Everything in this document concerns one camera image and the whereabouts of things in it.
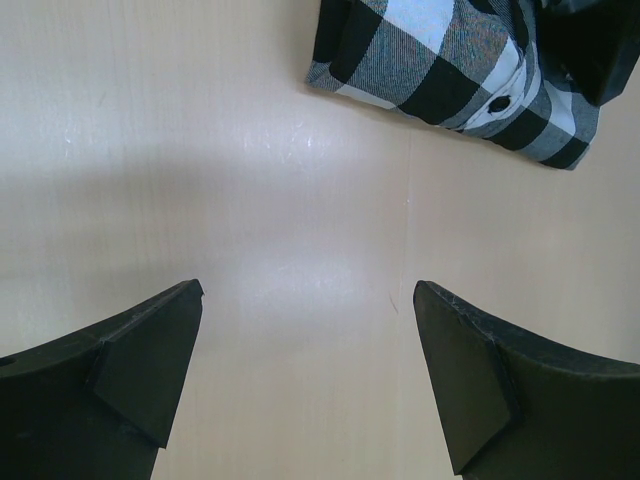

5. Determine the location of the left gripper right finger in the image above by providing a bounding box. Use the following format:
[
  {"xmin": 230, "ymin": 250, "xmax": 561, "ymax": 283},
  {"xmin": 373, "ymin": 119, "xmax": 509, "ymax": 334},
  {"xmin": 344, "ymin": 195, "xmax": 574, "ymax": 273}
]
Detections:
[{"xmin": 413, "ymin": 281, "xmax": 639, "ymax": 479}]

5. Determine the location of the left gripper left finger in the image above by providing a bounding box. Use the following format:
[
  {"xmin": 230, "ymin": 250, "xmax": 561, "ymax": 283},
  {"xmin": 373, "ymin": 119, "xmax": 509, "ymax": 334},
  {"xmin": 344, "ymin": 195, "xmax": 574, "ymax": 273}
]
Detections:
[{"xmin": 1, "ymin": 279, "xmax": 203, "ymax": 479}]

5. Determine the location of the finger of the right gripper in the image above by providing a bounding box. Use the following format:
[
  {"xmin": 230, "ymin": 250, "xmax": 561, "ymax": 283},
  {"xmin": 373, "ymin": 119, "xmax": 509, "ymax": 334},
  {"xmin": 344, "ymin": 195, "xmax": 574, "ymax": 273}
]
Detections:
[{"xmin": 537, "ymin": 0, "xmax": 639, "ymax": 106}]

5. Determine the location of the black white checkered shirt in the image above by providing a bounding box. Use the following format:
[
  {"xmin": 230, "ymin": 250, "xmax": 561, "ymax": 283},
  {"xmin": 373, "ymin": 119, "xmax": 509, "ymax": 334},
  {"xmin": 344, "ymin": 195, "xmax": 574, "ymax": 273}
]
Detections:
[{"xmin": 306, "ymin": 0, "xmax": 599, "ymax": 170}]

